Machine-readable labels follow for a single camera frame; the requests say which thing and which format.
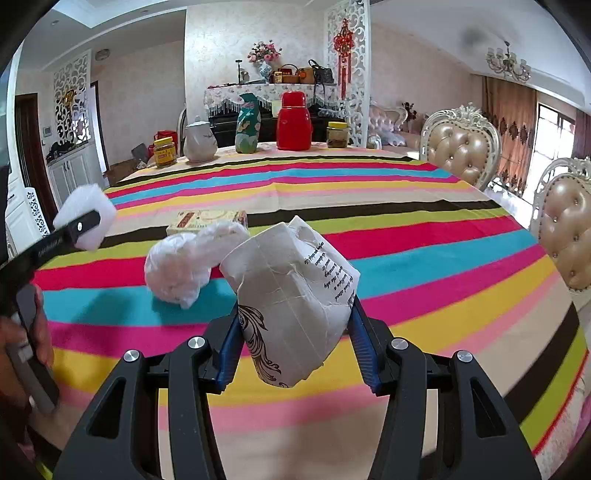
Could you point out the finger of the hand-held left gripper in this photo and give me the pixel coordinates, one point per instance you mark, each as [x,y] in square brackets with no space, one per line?
[64,237]

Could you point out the chandelier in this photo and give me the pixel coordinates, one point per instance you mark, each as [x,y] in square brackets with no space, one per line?
[508,62]

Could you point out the red thermos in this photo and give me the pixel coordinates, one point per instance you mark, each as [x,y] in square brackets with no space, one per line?
[294,124]

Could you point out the white crumpled plastic bag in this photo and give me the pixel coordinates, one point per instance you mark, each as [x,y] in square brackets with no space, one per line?
[180,267]

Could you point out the brown curtains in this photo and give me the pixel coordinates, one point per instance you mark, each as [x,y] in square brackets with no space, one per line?
[510,134]

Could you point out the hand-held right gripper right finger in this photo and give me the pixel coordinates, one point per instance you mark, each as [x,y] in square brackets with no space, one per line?
[364,355]

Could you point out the black handbag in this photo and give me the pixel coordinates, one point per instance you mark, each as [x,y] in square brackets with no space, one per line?
[322,73]

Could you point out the white foam block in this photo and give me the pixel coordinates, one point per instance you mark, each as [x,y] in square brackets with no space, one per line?
[99,203]

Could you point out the vase with pink flowers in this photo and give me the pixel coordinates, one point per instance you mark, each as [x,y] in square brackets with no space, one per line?
[264,60]

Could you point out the green snack bag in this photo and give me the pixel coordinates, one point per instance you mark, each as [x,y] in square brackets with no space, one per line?
[248,124]

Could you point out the dark wooden sideboard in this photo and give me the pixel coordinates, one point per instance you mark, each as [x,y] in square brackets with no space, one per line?
[221,129]

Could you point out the white lattice screen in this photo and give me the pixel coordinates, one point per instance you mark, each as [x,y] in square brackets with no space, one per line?
[360,69]

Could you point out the white printed paper bag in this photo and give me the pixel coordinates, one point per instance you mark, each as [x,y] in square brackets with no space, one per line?
[286,295]

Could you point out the ornate padded dining chair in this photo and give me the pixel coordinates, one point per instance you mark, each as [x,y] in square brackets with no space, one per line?
[568,230]
[464,147]

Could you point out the floral lace cloth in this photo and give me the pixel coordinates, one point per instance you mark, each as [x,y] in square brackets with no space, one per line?
[221,97]

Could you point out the red box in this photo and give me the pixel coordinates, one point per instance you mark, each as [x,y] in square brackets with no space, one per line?
[166,136]

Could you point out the ornate pink sofa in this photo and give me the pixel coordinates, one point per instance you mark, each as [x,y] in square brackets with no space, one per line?
[392,124]

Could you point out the white lattice wall panel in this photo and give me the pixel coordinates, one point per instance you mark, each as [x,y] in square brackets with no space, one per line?
[71,97]

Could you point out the flat patterned cardboard box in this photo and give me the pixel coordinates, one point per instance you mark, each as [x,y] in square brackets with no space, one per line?
[203,219]

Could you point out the brown cardboard box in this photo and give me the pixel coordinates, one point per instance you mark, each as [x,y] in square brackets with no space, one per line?
[127,168]

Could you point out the white teapot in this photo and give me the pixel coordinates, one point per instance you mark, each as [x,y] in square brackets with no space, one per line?
[199,143]

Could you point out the white cabinet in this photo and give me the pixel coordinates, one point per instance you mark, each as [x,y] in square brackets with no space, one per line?
[76,175]

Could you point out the person's left hand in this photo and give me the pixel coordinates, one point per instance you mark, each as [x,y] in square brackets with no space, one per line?
[42,332]

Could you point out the yellow label jar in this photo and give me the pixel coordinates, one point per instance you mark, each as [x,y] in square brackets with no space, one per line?
[165,154]

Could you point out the red knot decoration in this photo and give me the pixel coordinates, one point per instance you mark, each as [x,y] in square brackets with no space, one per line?
[344,50]

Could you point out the striped tablecloth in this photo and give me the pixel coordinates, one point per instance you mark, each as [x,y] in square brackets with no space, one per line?
[438,277]

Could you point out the glass jar with yellow lid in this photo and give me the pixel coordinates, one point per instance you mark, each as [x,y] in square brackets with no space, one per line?
[338,137]

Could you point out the red gift basket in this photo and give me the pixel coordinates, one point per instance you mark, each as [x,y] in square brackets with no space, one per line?
[286,75]

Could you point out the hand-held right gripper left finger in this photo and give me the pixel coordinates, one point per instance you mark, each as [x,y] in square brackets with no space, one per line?
[229,355]

